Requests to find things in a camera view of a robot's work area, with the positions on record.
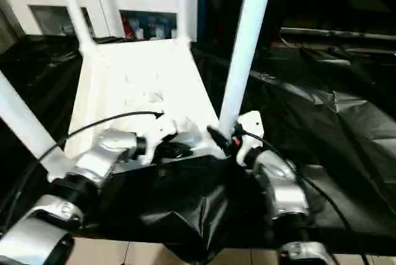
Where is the black plastic mat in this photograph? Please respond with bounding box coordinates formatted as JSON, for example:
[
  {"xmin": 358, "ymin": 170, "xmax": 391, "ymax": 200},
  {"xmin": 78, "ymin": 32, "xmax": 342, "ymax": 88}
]
[{"xmin": 0, "ymin": 30, "xmax": 396, "ymax": 259}]

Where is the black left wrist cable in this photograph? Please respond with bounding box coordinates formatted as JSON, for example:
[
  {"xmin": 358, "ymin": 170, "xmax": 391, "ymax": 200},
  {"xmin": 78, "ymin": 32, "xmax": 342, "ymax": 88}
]
[{"xmin": 5, "ymin": 111, "xmax": 165, "ymax": 216}]

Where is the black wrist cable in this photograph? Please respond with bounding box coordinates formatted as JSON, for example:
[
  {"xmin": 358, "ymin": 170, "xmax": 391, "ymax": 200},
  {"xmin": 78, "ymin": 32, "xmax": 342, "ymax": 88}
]
[
  {"xmin": 238, "ymin": 131, "xmax": 363, "ymax": 259},
  {"xmin": 5, "ymin": 111, "xmax": 165, "ymax": 216}
]

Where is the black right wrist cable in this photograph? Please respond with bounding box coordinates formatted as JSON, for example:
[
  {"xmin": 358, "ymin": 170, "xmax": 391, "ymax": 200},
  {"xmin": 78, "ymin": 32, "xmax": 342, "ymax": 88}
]
[{"xmin": 238, "ymin": 131, "xmax": 363, "ymax": 259}]

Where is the white plastic table top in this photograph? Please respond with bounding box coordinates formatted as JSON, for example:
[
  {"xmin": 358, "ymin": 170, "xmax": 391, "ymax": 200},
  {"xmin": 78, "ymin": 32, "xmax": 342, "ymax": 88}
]
[{"xmin": 45, "ymin": 37, "xmax": 233, "ymax": 182}]

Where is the black metal rod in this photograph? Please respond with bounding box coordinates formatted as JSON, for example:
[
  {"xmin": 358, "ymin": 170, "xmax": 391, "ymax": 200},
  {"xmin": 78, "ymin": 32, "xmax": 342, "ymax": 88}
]
[{"xmin": 280, "ymin": 27, "xmax": 396, "ymax": 44}]

